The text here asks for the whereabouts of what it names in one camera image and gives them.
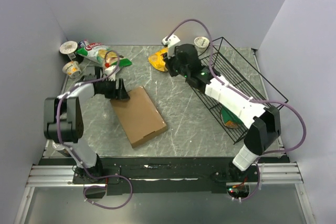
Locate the brown cardboard express box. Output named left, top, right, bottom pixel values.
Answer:
left=110, top=86, right=167, bottom=148

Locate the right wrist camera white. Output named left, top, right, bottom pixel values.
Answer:
left=162, top=34, right=181, bottom=51

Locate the purple cable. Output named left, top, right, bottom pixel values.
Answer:
left=167, top=18, right=307, bottom=201
left=55, top=49, right=121, bottom=180

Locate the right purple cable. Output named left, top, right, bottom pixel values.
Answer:
left=167, top=18, right=307, bottom=201

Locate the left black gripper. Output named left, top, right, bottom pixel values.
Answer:
left=98, top=78, right=130, bottom=100

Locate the blue white cup behind bag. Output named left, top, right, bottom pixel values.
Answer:
left=78, top=39, right=90, bottom=49

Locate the brown can at edge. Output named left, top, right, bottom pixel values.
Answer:
left=52, top=142, right=71, bottom=157

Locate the yogurt cup upright corner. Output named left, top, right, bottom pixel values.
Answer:
left=59, top=41, right=78, bottom=61

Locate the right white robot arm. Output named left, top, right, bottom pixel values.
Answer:
left=163, top=42, right=281, bottom=182

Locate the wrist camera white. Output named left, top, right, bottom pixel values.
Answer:
left=162, top=34, right=181, bottom=51
left=103, top=65, right=120, bottom=81

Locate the yogurt cup at back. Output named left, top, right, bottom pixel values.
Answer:
left=194, top=36, right=209, bottom=54

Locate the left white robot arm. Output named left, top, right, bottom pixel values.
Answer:
left=44, top=66, right=130, bottom=183

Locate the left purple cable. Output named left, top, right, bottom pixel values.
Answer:
left=55, top=49, right=121, bottom=180

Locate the yogurt cup yellow label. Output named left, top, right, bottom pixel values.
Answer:
left=62, top=61, right=82, bottom=79

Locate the green white chips bag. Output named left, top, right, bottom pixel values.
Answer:
left=76, top=42, right=132, bottom=70

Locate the green snack pack in basket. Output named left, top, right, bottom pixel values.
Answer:
left=221, top=106, right=243, bottom=129

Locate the black wire basket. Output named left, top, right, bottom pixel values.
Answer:
left=192, top=37, right=288, bottom=144

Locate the aluminium rail frame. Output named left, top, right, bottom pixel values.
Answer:
left=26, top=163, right=303, bottom=187

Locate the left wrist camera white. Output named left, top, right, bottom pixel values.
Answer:
left=103, top=65, right=120, bottom=81

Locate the yellow chips bag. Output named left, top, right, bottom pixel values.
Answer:
left=148, top=48, right=168, bottom=72

